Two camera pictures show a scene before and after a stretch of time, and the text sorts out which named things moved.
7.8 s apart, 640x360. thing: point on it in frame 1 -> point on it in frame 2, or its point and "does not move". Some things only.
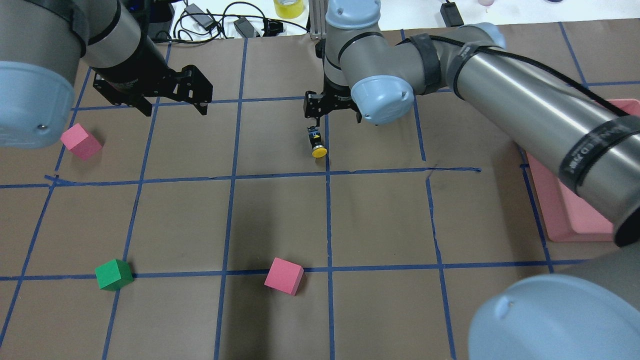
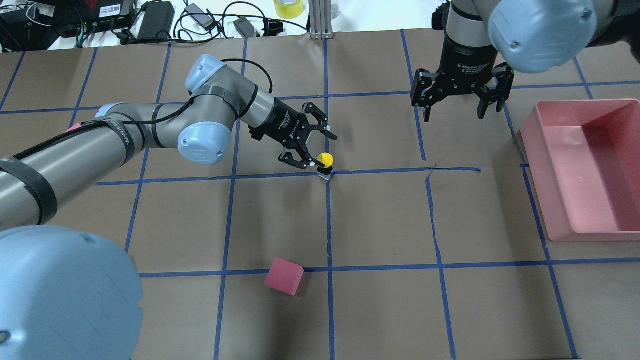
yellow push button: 319,150 -> 327,159
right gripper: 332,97 -> 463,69
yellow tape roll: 289,9 does not move
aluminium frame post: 317,10 does not move
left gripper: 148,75 -> 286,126
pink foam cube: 285,276 does not move
